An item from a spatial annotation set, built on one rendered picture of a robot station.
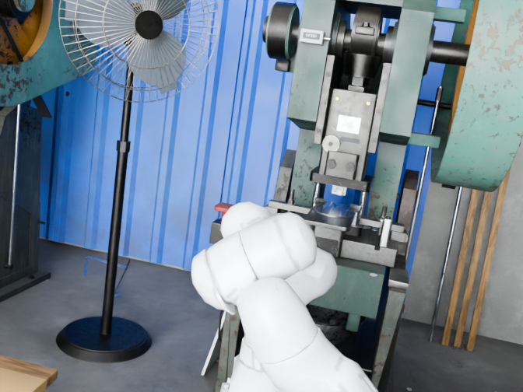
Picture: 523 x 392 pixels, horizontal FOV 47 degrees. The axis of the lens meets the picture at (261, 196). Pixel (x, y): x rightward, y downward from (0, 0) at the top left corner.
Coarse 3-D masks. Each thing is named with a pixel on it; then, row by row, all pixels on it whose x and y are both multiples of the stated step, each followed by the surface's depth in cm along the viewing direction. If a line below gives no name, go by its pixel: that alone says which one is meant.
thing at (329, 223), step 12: (312, 216) 184; (324, 216) 186; (336, 216) 187; (348, 216) 189; (324, 228) 189; (336, 228) 176; (348, 228) 176; (324, 240) 190; (336, 240) 189; (336, 252) 189
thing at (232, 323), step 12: (288, 156) 239; (288, 168) 234; (288, 180) 233; (276, 192) 233; (288, 192) 235; (228, 324) 189; (240, 324) 191; (228, 336) 190; (240, 336) 194; (228, 348) 191; (228, 360) 191; (228, 372) 192; (216, 384) 194
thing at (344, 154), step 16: (336, 96) 191; (352, 96) 190; (368, 96) 189; (336, 112) 192; (352, 112) 191; (368, 112) 189; (336, 128) 193; (352, 128) 191; (368, 128) 190; (336, 144) 192; (352, 144) 192; (368, 144) 191; (320, 160) 196; (336, 160) 191; (352, 160) 190; (336, 176) 192; (352, 176) 191
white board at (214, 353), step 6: (222, 318) 228; (222, 324) 229; (222, 330) 232; (216, 336) 230; (222, 336) 238; (216, 342) 232; (216, 348) 238; (210, 354) 232; (216, 354) 243; (210, 360) 235; (204, 366) 234; (210, 366) 241; (204, 372) 234
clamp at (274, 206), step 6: (294, 192) 208; (270, 204) 209; (276, 204) 208; (282, 204) 208; (288, 204) 208; (294, 204) 209; (270, 210) 208; (276, 210) 208; (288, 210) 208; (294, 210) 207; (300, 210) 207; (306, 210) 206
